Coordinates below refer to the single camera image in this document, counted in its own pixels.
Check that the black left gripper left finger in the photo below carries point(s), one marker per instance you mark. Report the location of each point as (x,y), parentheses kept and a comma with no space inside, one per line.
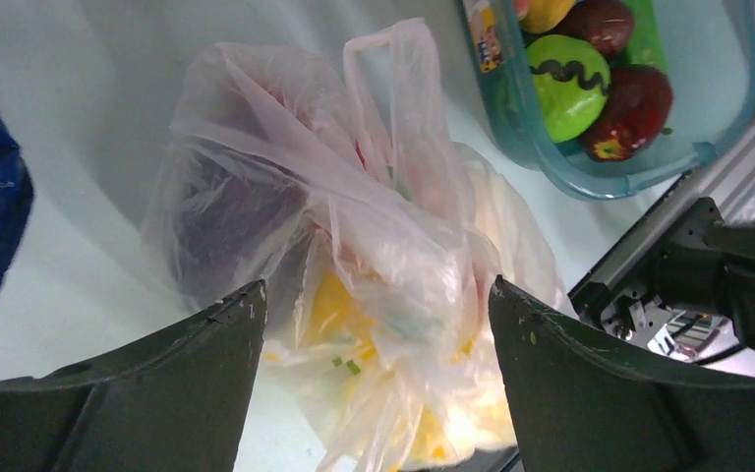
(175,400)

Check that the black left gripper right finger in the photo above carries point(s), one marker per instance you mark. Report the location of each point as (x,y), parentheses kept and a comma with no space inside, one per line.
(583,400)

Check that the translucent plastic grocery bag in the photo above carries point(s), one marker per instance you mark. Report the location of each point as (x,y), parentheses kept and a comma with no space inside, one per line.
(378,237)

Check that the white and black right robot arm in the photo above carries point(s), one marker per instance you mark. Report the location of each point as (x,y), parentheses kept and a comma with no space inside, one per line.
(706,265)

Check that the dark red toy apple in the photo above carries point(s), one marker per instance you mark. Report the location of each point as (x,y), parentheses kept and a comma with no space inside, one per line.
(637,109)

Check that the green toy ball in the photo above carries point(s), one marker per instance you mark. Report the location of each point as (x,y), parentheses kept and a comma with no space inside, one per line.
(572,81)

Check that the green toy cucumber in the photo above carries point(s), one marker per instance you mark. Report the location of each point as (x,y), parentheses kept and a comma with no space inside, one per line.
(644,45)

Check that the teal plastic tub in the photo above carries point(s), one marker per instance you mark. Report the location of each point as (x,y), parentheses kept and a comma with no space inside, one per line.
(710,49)

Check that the yellow toy lemon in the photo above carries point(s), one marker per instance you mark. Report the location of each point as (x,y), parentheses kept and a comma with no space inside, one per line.
(544,15)

